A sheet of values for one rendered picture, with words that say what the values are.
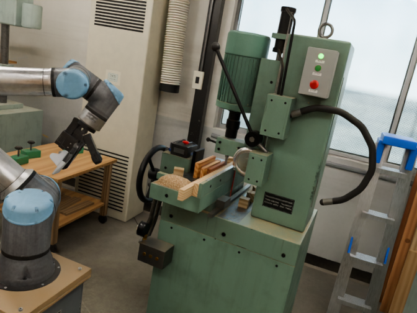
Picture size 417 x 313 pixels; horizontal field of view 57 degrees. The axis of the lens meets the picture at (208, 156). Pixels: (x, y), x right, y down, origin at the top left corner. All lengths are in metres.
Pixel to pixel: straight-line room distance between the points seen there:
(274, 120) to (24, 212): 0.88
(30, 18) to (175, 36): 1.09
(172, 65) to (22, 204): 1.85
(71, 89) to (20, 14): 2.17
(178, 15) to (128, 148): 1.05
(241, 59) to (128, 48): 1.55
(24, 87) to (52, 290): 0.65
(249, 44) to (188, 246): 0.84
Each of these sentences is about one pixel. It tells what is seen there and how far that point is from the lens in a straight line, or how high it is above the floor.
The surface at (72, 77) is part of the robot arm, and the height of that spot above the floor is 1.26.
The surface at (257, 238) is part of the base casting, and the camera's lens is 1.50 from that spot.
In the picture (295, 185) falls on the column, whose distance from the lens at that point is 1.52.
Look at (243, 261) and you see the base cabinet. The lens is 1.55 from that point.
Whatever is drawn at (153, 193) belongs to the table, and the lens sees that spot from 1.49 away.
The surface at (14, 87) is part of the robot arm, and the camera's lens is 1.30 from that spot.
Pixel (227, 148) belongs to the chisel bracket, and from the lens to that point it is 1.64.
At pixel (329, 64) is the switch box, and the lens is 1.39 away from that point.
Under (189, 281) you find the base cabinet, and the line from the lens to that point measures 1.69.
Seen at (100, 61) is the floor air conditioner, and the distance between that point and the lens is 3.12.
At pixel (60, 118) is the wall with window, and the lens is 3.79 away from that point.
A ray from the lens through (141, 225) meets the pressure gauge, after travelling 1.63.
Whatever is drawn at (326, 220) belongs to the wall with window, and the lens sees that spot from 3.00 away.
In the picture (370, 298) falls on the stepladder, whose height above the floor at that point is 0.31.
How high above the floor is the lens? 1.39
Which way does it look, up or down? 14 degrees down
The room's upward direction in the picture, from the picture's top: 10 degrees clockwise
